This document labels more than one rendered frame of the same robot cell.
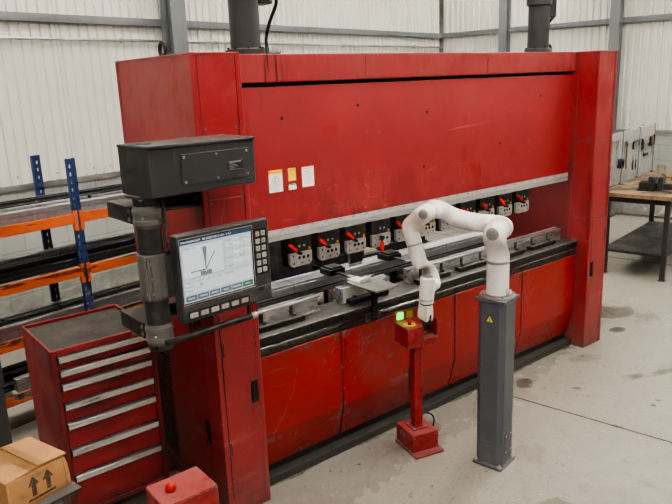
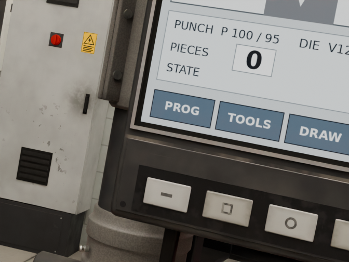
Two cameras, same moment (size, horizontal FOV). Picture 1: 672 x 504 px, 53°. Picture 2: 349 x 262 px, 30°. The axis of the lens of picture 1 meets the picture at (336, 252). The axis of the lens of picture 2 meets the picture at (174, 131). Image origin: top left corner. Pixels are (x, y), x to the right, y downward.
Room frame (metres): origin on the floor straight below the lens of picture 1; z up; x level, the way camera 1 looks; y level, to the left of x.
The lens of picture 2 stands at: (2.27, 0.13, 1.35)
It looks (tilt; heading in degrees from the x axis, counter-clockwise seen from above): 3 degrees down; 59
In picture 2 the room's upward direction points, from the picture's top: 10 degrees clockwise
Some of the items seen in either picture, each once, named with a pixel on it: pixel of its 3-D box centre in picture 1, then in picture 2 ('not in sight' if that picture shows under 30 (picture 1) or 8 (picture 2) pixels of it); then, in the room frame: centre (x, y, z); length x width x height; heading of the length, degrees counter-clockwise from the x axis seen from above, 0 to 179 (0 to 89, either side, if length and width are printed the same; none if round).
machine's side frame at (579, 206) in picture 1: (552, 199); not in sight; (5.42, -1.79, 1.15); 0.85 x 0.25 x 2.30; 38
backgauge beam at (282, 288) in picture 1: (372, 266); not in sight; (4.36, -0.24, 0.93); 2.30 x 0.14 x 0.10; 128
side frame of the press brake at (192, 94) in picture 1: (193, 282); not in sight; (3.40, 0.76, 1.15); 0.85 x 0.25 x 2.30; 38
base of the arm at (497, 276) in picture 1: (497, 279); not in sight; (3.45, -0.86, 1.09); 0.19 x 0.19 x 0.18
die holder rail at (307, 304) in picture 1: (281, 312); not in sight; (3.53, 0.32, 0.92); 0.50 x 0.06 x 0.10; 128
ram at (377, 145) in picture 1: (430, 145); not in sight; (4.28, -0.62, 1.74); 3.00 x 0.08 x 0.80; 128
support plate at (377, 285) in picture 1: (372, 284); not in sight; (3.76, -0.21, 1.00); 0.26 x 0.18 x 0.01; 38
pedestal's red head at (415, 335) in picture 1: (415, 327); not in sight; (3.67, -0.45, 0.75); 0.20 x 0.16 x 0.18; 114
